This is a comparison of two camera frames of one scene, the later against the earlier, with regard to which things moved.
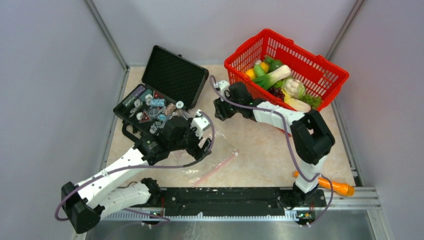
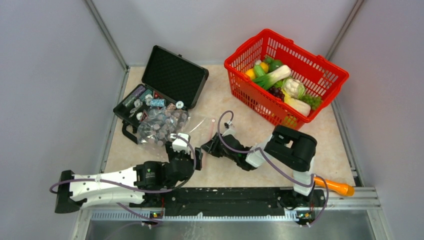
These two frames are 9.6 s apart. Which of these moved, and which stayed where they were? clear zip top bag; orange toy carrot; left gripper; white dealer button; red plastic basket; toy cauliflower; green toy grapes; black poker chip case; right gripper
Moved: left gripper; clear zip top bag; right gripper
Stayed: black poker chip case; toy cauliflower; white dealer button; red plastic basket; green toy grapes; orange toy carrot
